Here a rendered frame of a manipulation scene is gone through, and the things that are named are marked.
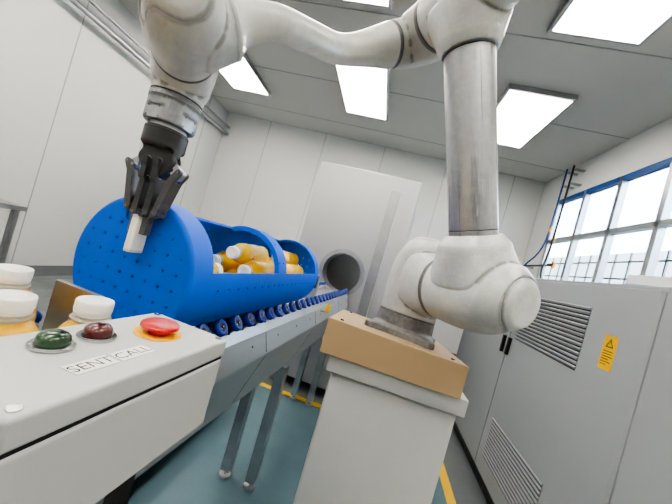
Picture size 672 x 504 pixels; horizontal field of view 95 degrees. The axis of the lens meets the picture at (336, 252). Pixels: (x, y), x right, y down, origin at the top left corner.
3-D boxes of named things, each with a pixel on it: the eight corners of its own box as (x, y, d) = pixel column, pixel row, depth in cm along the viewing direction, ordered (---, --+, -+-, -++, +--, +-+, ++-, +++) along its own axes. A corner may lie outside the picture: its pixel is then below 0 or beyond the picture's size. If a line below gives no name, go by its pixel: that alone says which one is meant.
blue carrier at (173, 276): (308, 310, 142) (326, 251, 142) (164, 363, 57) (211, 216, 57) (254, 290, 148) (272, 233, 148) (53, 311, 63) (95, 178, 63)
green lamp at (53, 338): (77, 347, 24) (81, 333, 24) (45, 355, 22) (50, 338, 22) (56, 338, 24) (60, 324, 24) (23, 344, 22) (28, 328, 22)
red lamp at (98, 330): (117, 338, 27) (121, 325, 27) (93, 344, 25) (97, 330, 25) (99, 330, 28) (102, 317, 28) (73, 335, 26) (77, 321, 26)
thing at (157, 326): (185, 335, 32) (188, 324, 32) (158, 342, 29) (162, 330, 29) (157, 324, 33) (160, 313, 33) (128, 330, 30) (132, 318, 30)
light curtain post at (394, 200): (326, 456, 192) (401, 195, 193) (324, 462, 186) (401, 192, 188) (317, 452, 193) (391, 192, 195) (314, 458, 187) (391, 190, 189)
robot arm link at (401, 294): (411, 314, 96) (431, 248, 98) (455, 331, 80) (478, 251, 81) (368, 301, 90) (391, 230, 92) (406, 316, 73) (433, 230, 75)
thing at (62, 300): (93, 366, 53) (113, 295, 53) (78, 370, 50) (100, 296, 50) (50, 346, 55) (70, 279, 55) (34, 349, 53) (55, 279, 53)
